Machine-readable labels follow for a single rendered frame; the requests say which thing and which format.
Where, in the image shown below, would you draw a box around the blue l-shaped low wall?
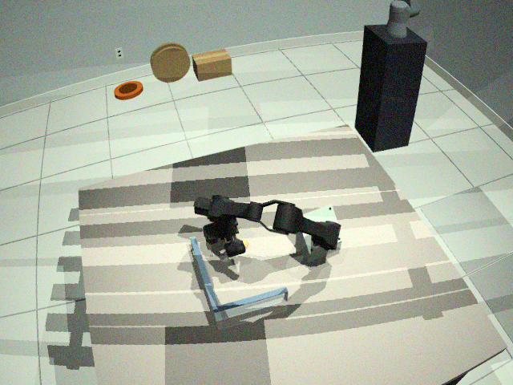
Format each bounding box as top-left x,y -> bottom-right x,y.
190,237 -> 289,313

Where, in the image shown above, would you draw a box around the clear low glass walls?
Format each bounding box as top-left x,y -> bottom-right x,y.
212,293 -> 287,322

